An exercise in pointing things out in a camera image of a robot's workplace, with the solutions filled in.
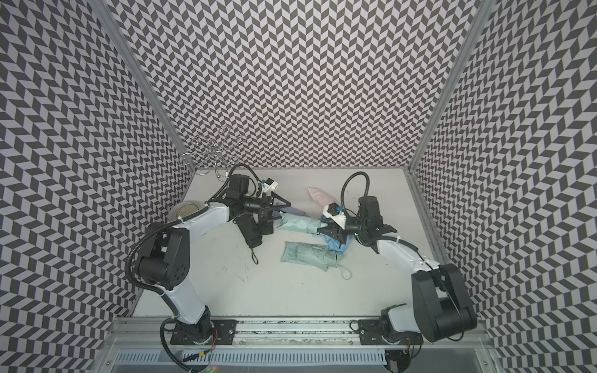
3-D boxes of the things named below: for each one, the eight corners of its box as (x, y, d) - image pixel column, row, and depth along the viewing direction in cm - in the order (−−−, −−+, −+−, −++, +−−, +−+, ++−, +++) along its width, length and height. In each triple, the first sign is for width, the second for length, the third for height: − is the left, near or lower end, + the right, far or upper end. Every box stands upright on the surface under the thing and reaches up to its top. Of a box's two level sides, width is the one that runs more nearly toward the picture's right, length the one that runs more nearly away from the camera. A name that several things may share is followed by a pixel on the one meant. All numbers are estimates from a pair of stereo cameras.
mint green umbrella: (282, 262, 90) (281, 257, 86) (287, 244, 95) (286, 238, 91) (336, 272, 88) (337, 267, 83) (338, 252, 93) (339, 246, 89)
